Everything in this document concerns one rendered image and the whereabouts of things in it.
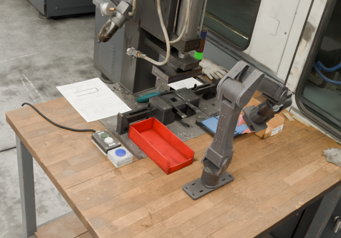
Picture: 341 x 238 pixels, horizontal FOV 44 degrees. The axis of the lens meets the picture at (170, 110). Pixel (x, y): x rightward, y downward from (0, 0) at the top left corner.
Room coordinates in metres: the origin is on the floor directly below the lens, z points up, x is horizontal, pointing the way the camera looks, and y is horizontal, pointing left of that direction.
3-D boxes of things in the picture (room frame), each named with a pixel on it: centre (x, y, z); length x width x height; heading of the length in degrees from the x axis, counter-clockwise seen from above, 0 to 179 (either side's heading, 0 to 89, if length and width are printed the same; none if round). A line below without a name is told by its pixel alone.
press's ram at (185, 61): (1.55, 0.05, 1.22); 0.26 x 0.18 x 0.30; 44
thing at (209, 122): (1.43, -0.22, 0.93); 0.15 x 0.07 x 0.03; 46
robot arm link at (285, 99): (1.33, -0.38, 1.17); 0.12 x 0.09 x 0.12; 136
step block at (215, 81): (1.71, -0.17, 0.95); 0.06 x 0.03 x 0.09; 134
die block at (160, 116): (1.51, -0.01, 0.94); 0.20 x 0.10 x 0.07; 134
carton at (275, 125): (1.57, -0.36, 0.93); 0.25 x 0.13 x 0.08; 44
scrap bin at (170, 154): (1.26, 0.02, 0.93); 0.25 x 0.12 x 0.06; 44
